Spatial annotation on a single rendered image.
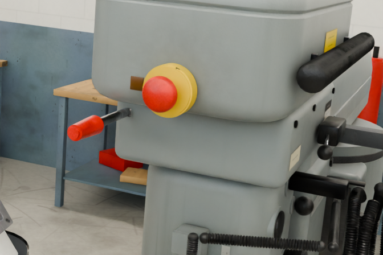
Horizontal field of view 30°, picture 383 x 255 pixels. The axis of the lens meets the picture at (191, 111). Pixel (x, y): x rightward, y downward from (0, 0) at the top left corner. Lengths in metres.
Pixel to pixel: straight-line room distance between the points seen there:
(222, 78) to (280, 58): 0.07
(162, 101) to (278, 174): 0.21
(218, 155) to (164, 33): 0.19
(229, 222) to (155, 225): 0.11
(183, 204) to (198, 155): 0.09
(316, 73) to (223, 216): 0.27
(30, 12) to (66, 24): 0.36
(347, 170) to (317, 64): 0.65
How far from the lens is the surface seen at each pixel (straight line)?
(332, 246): 0.89
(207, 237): 0.87
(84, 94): 5.04
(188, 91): 0.79
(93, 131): 0.85
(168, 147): 0.94
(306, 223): 1.16
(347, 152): 1.47
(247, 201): 0.96
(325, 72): 0.79
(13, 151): 6.46
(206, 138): 0.91
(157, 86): 0.77
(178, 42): 0.80
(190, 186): 0.98
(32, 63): 6.20
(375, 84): 5.11
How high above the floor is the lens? 1.91
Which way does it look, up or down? 13 degrees down
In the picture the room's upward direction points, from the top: 5 degrees clockwise
